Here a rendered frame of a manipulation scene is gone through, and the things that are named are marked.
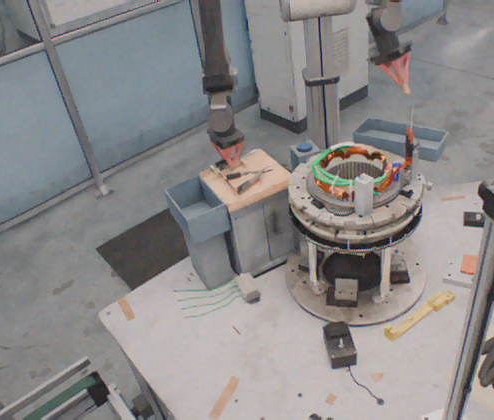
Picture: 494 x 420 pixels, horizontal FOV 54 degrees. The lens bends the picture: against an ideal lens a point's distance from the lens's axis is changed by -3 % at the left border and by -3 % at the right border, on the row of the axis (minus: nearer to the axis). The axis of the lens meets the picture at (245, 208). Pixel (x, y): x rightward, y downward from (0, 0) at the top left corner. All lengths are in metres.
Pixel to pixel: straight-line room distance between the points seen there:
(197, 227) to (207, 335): 0.29
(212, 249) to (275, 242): 0.19
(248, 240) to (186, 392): 0.42
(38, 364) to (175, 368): 1.36
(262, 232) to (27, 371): 1.54
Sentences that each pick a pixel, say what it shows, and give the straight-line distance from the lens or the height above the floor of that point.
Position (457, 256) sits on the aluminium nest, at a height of 0.80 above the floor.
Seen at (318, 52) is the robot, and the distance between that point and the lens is 1.55.
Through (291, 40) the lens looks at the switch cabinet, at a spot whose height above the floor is 0.71.
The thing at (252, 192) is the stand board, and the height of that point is 1.06.
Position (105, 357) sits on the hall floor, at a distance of 2.43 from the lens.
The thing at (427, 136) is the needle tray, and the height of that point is 1.04.
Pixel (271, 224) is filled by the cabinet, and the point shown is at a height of 0.94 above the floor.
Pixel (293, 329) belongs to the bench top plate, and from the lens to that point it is 1.30.
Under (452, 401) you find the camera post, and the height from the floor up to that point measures 0.91.
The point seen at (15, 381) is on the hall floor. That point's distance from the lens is 2.56.
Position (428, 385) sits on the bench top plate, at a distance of 1.22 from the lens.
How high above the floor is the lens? 1.80
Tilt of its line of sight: 37 degrees down
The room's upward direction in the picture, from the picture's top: 10 degrees counter-clockwise
